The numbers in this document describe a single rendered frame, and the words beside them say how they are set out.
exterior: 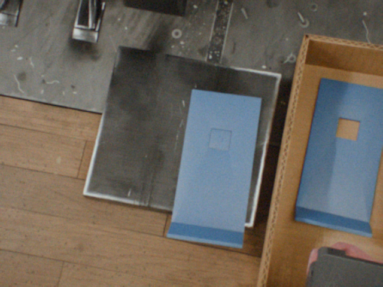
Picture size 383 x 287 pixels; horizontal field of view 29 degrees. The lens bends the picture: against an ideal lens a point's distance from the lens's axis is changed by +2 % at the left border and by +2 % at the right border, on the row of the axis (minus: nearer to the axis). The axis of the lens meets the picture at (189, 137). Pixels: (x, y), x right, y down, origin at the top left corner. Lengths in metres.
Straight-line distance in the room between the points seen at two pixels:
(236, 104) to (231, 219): 0.12
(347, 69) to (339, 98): 0.03
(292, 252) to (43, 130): 0.28
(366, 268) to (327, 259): 0.03
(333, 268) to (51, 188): 0.33
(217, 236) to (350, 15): 0.28
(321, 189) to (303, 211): 0.03
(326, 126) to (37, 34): 0.32
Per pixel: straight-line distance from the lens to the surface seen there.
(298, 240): 0.74
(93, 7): 0.72
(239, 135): 0.73
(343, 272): 0.54
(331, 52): 0.74
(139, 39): 0.80
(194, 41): 0.79
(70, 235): 0.75
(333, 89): 0.77
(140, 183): 0.73
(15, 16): 0.73
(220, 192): 0.72
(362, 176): 0.75
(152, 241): 0.74
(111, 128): 0.75
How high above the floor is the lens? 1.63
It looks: 75 degrees down
